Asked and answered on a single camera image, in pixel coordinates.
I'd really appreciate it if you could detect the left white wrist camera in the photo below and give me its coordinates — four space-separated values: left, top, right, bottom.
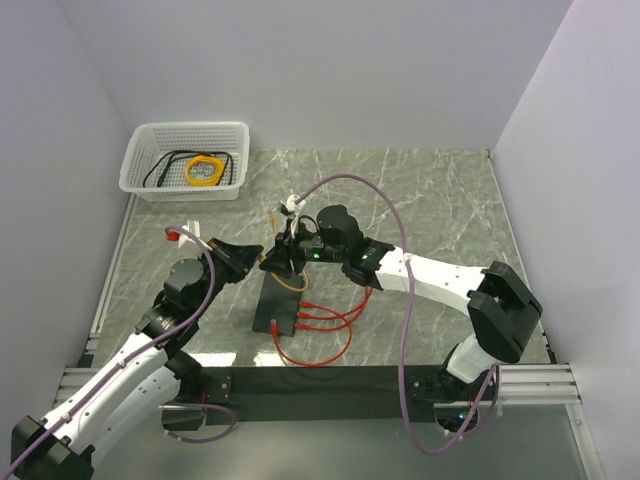
165 220 202 249

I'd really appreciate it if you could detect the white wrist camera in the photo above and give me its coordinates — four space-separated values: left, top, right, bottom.
165 220 202 249
276 194 306 238

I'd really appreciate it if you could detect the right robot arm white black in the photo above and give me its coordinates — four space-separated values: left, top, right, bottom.
260 205 543 399

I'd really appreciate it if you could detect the white perforated plastic basket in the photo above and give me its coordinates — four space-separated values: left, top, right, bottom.
119 121 250 202

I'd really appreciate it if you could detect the orange patch cable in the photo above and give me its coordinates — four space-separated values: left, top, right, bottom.
257 213 309 292

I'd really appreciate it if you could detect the black front mounting bar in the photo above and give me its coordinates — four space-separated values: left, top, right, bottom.
197 365 476 427

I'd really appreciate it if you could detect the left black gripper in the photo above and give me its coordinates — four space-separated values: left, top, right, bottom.
190 236 263 318

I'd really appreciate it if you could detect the black network switch box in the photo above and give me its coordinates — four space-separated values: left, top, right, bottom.
252 273 304 337

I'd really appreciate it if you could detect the coiled yellow cable in basket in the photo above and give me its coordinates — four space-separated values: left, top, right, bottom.
184 155 227 188

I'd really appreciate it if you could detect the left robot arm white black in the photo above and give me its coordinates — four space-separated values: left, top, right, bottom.
7 239 263 479

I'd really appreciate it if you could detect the black cable in basket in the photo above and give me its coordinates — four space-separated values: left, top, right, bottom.
144 150 234 189

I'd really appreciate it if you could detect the red patch cable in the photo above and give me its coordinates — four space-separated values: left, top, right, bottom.
269 299 354 369
294 284 374 332

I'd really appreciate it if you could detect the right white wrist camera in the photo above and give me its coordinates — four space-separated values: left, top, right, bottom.
276 194 306 238

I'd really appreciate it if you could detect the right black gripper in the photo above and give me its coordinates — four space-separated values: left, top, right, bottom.
259 219 347 280

